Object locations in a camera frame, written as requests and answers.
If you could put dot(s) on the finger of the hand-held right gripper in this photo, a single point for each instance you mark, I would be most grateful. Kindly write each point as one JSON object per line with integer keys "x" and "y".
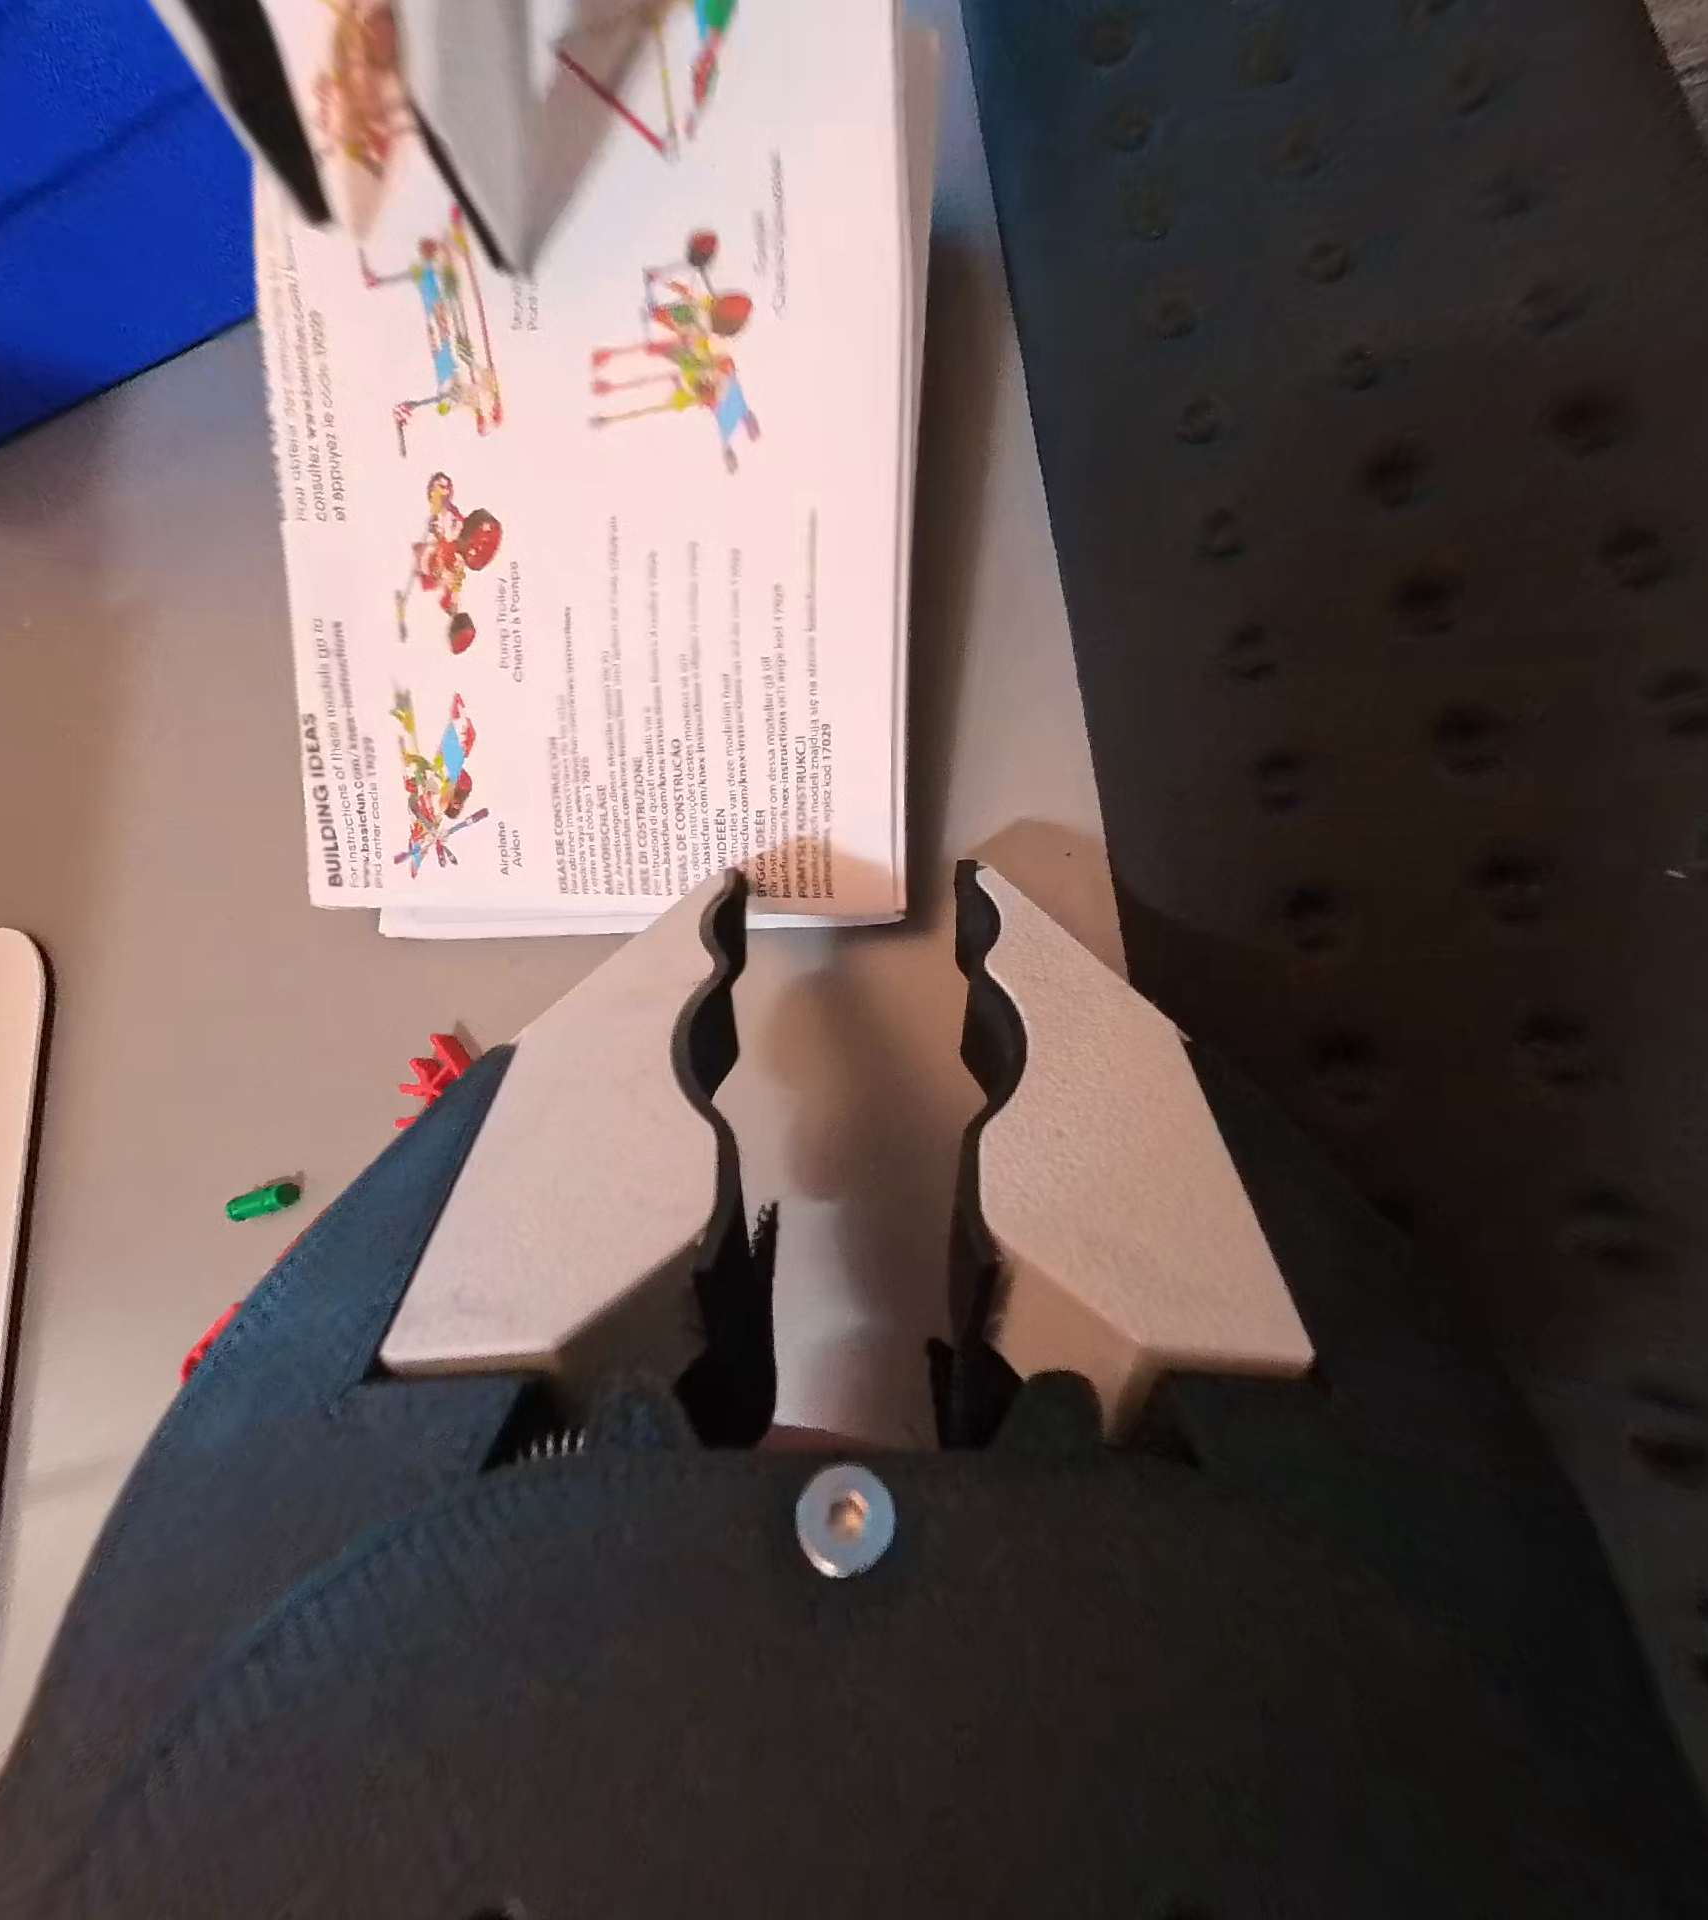
{"x": 255, "y": 105}
{"x": 495, "y": 91}

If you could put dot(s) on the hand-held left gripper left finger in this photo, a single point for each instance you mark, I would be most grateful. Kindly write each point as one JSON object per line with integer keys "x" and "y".
{"x": 569, "y": 1200}

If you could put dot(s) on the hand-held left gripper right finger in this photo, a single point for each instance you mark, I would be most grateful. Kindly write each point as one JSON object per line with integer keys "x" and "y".
{"x": 1124, "y": 1200}

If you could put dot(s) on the plain blue plastic bin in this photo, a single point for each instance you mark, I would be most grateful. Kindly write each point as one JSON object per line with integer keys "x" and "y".
{"x": 44, "y": 225}

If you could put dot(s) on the green small toy piece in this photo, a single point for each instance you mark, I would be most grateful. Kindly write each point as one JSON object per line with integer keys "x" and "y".
{"x": 263, "y": 1203}

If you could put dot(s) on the white instruction booklet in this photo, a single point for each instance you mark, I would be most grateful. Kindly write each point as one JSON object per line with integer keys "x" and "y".
{"x": 764, "y": 600}

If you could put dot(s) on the black perforated board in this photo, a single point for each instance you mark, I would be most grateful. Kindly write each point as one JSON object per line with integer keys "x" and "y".
{"x": 1394, "y": 600}

